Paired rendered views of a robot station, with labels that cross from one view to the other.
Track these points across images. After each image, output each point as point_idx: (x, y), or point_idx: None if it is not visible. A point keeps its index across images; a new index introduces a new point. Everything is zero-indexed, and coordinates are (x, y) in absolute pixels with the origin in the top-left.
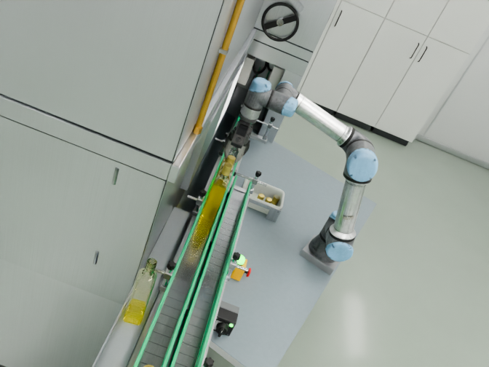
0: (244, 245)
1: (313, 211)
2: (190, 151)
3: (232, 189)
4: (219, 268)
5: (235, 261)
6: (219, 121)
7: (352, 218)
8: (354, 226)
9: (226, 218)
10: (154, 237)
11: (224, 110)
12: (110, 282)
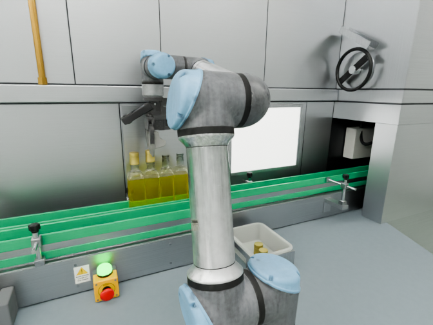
0: (169, 280)
1: (350, 302)
2: (15, 92)
3: (176, 202)
4: None
5: (32, 235)
6: (250, 162)
7: (197, 226)
8: (211, 253)
9: None
10: (32, 197)
11: (268, 157)
12: None
